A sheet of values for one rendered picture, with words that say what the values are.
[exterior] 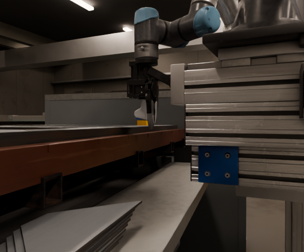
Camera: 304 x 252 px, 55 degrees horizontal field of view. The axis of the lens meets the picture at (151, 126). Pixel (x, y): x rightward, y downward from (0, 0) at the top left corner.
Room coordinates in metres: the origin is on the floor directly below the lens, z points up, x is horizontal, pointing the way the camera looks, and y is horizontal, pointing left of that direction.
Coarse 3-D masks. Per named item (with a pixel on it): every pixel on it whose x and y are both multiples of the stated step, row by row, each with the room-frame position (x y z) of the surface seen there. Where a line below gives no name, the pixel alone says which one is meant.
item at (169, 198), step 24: (168, 168) 1.15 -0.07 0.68; (120, 192) 0.76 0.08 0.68; (144, 192) 0.76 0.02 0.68; (168, 192) 0.76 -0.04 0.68; (192, 192) 0.76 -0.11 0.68; (144, 216) 0.56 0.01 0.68; (168, 216) 0.56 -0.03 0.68; (120, 240) 0.45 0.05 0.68; (144, 240) 0.45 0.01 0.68; (168, 240) 0.45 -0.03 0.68
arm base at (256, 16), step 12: (240, 0) 0.63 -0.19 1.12; (252, 0) 0.59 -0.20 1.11; (264, 0) 0.58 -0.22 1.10; (276, 0) 0.57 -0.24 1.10; (288, 0) 0.58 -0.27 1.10; (240, 12) 0.62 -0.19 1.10; (252, 12) 0.58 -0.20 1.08; (264, 12) 0.57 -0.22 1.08; (276, 12) 0.56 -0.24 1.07; (288, 12) 0.58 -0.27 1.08; (240, 24) 0.60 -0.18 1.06; (252, 24) 0.58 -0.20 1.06; (264, 24) 0.56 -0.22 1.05; (276, 24) 0.56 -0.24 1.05
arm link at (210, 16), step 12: (192, 0) 0.86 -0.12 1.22; (204, 0) 0.83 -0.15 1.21; (216, 0) 0.85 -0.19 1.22; (192, 12) 0.84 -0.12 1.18; (204, 12) 0.80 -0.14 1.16; (216, 12) 0.82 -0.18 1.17; (180, 24) 0.87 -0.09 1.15; (192, 24) 0.83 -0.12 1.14; (204, 24) 0.80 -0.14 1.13; (216, 24) 0.82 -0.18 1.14; (192, 36) 0.86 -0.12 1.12
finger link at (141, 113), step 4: (144, 100) 0.88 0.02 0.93; (152, 100) 0.87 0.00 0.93; (144, 104) 0.88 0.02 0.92; (152, 104) 0.87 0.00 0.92; (140, 108) 0.88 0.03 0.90; (144, 108) 0.88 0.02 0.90; (152, 108) 0.87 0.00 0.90; (136, 112) 0.89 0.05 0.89; (140, 112) 0.88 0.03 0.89; (144, 112) 0.88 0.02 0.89; (152, 112) 0.87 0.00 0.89; (136, 116) 0.89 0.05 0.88; (140, 116) 0.88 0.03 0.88; (144, 116) 0.88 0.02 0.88; (148, 116) 0.87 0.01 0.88; (152, 116) 0.87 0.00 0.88; (148, 120) 0.88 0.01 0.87; (152, 120) 0.88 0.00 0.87; (148, 124) 0.88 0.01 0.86; (152, 124) 0.89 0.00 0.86
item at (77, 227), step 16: (80, 208) 0.48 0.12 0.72; (96, 208) 0.48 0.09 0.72; (112, 208) 0.48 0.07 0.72; (128, 208) 0.48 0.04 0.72; (32, 224) 0.41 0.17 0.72; (48, 224) 0.41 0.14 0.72; (64, 224) 0.41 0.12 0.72; (80, 224) 0.41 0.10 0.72; (96, 224) 0.41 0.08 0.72; (112, 224) 0.41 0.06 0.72; (16, 240) 0.36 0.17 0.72; (32, 240) 0.35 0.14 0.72; (48, 240) 0.35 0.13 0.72; (64, 240) 0.35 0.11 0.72; (80, 240) 0.35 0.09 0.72; (96, 240) 0.38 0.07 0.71; (112, 240) 0.42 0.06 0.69
